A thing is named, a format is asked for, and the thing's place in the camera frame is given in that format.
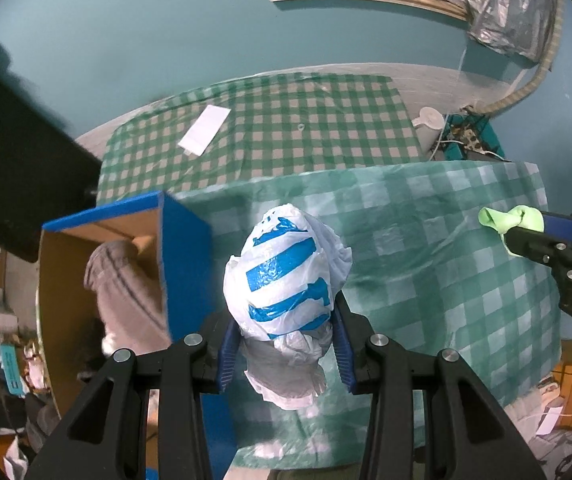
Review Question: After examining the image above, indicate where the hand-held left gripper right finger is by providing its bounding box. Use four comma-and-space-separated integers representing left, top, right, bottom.
331, 295, 547, 480

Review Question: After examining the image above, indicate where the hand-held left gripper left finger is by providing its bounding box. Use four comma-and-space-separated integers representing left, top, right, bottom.
38, 310, 242, 480

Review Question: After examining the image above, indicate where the light green cloth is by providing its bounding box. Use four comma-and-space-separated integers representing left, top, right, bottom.
478, 205, 545, 258

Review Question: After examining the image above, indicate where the white blue striped plastic bag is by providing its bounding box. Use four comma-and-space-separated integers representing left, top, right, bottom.
223, 203, 354, 411

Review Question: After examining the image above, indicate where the cardboard box with blue edges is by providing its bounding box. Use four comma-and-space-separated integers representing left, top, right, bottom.
38, 191, 240, 480

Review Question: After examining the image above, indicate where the grey cloth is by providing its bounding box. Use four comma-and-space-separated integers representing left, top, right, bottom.
83, 240, 173, 357

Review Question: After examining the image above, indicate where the black sock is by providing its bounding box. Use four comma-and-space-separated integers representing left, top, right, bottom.
77, 317, 117, 383

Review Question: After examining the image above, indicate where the light green checked tablecloth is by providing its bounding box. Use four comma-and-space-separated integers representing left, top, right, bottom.
171, 162, 562, 471

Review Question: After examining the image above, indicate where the teal crate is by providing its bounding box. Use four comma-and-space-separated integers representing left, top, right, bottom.
441, 114, 506, 162

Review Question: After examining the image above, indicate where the white round plastic object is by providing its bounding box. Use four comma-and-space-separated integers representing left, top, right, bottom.
413, 107, 445, 132

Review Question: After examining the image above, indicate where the teal cardboard box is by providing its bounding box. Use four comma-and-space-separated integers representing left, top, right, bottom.
0, 344, 28, 397

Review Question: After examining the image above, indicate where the dark green checked cloth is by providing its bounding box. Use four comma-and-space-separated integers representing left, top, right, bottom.
96, 74, 424, 206

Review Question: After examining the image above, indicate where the white paper sheet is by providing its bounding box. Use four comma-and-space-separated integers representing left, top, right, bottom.
177, 105, 231, 156

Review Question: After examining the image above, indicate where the silver foil cover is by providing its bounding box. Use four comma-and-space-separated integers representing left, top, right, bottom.
433, 0, 562, 63

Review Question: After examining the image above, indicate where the black cabinet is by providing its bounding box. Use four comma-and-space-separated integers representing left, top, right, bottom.
0, 40, 104, 263

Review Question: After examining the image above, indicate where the beige braided hose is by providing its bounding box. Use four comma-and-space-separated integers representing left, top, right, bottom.
483, 0, 567, 113

